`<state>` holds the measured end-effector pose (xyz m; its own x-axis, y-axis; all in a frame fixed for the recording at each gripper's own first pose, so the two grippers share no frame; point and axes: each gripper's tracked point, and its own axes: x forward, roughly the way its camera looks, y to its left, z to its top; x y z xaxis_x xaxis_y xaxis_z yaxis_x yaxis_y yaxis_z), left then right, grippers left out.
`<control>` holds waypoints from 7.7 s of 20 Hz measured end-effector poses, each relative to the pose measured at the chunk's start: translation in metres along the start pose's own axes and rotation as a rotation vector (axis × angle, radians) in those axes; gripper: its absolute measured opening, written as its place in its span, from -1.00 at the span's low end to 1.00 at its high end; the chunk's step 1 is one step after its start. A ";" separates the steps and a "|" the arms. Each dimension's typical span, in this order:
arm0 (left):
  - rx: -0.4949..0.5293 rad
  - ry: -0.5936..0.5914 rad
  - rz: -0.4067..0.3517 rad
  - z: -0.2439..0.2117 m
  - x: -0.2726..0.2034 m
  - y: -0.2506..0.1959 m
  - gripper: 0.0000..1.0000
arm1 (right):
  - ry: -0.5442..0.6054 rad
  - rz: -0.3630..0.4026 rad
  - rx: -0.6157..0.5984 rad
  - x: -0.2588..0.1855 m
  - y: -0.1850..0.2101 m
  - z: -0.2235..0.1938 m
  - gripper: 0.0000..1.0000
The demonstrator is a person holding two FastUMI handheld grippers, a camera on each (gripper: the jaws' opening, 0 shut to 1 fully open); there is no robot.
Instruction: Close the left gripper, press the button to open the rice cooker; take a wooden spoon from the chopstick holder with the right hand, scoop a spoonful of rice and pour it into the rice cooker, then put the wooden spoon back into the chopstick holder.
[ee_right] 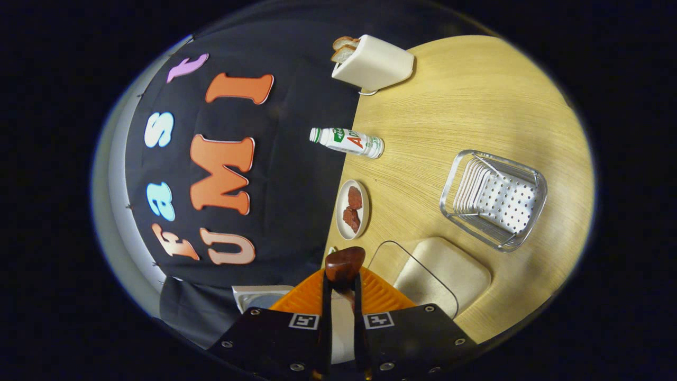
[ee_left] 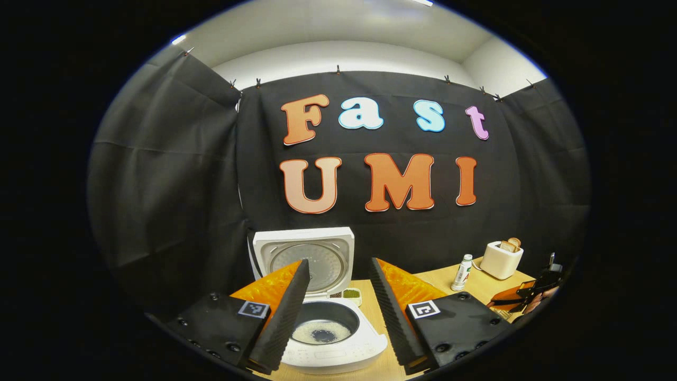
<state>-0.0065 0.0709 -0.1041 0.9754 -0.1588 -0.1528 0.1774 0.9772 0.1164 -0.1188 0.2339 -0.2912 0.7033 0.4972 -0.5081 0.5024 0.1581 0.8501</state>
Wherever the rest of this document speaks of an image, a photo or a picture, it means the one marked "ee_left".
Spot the white rice cooker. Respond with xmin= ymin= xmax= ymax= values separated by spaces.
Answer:
xmin=249 ymin=228 xmax=388 ymax=375

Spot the white rice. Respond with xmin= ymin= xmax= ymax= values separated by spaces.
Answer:
xmin=292 ymin=320 xmax=352 ymax=344

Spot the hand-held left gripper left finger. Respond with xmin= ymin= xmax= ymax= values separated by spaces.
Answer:
xmin=147 ymin=259 xmax=311 ymax=375

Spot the black backdrop cloth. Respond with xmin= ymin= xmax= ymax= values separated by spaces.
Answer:
xmin=87 ymin=47 xmax=590 ymax=318

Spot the white sectioned condiment dish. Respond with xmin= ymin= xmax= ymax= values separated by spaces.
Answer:
xmin=331 ymin=287 xmax=363 ymax=307

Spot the white drink bottle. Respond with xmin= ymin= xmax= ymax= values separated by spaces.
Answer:
xmin=451 ymin=254 xmax=473 ymax=292

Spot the white toaster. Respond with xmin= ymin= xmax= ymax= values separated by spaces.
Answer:
xmin=480 ymin=241 xmax=524 ymax=280

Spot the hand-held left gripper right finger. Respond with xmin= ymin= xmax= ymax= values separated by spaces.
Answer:
xmin=369 ymin=258 xmax=513 ymax=375

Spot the row of black cloth clips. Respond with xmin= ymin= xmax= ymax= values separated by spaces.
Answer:
xmin=183 ymin=47 xmax=536 ymax=102

